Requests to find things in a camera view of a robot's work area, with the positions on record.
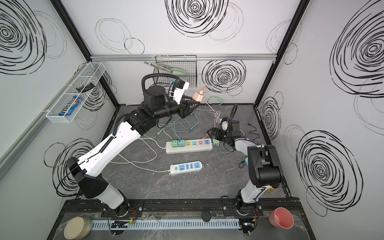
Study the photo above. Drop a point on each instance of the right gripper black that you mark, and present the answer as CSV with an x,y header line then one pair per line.
x,y
220,132

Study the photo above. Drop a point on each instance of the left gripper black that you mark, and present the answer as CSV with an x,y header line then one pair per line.
x,y
183,107

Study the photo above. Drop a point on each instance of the large multicolour power strip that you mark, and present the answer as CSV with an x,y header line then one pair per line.
x,y
192,146

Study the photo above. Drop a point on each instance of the pink charger plug with cable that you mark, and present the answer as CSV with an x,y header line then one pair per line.
x,y
199,96

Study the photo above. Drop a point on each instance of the teal charger plug with cable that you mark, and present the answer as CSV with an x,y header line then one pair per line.
x,y
186,129

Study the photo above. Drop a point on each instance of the small blue white power strip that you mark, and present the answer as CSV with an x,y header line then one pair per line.
x,y
183,168

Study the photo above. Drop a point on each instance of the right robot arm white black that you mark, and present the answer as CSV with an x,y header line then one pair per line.
x,y
263,163

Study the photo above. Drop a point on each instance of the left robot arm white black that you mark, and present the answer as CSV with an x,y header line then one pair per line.
x,y
87,169

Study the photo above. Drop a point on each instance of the blue candy packet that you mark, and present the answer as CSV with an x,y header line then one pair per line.
x,y
71,106

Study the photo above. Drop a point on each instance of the black round knob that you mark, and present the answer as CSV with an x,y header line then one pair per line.
x,y
206,216

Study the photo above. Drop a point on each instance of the pink plastic cup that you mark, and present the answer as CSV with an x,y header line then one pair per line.
x,y
281,218

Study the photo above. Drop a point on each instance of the round beige lid container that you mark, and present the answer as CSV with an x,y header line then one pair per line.
x,y
77,228

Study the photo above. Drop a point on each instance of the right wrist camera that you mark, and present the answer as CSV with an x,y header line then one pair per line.
x,y
225,122

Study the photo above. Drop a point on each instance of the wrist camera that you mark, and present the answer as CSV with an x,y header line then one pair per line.
x,y
179,90
225,122

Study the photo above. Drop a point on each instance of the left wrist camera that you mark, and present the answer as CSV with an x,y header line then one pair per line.
x,y
179,90

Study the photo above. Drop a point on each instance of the black wire basket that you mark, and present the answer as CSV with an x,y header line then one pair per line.
x,y
182,66

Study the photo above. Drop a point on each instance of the white wire shelf basket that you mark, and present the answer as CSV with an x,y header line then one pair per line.
x,y
88,73

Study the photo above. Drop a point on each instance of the white slotted cable duct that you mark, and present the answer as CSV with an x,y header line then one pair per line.
x,y
192,224

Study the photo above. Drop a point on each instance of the black front rail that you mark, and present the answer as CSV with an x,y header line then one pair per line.
x,y
225,206

